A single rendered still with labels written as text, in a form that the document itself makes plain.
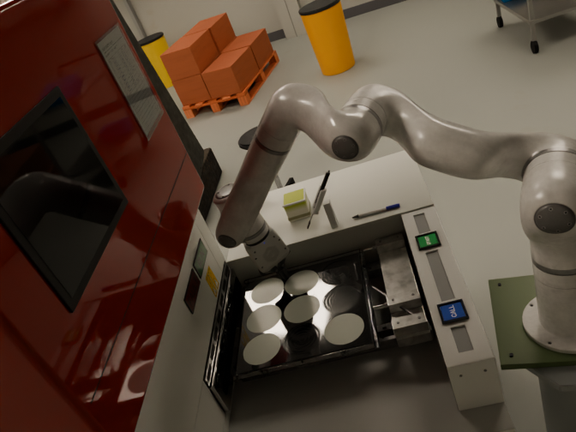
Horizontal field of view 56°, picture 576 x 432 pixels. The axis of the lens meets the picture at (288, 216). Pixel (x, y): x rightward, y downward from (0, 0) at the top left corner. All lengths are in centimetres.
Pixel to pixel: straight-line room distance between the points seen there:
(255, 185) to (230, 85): 457
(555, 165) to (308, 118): 47
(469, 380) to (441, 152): 45
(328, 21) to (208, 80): 139
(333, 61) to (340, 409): 464
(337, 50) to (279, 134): 446
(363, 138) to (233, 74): 475
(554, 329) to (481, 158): 43
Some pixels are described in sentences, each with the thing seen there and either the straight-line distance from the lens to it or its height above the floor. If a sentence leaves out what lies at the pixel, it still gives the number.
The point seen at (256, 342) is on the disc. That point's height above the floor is 90.
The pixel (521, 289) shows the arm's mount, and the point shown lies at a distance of 145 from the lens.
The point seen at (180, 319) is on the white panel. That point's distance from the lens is 125.
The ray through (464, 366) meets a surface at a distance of 114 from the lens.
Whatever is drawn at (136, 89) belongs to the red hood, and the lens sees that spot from 128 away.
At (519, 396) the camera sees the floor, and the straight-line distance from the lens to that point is 227.
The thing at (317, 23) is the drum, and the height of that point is 55.
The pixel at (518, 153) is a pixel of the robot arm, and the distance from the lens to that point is 113.
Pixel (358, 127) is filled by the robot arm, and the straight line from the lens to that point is 103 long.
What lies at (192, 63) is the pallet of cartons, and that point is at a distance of 591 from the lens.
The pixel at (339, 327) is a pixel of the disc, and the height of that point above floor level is 90.
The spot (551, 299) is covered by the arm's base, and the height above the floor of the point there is 95.
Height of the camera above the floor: 184
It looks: 31 degrees down
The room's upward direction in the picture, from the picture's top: 23 degrees counter-clockwise
